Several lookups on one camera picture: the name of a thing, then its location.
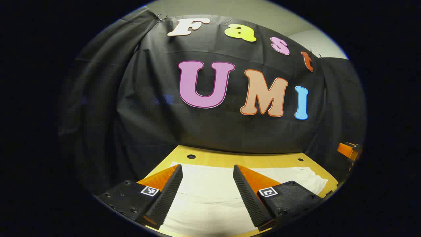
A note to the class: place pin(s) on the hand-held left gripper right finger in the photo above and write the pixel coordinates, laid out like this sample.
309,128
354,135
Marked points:
251,197

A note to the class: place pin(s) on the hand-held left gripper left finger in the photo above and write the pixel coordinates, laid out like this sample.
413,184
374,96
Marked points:
166,197

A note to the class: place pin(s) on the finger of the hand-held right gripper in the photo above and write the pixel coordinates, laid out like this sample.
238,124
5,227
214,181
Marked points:
347,149

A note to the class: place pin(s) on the cream white jeans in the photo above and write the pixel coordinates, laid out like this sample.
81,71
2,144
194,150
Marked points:
207,197

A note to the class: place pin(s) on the black backdrop cloth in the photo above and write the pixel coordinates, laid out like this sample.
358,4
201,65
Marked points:
148,131

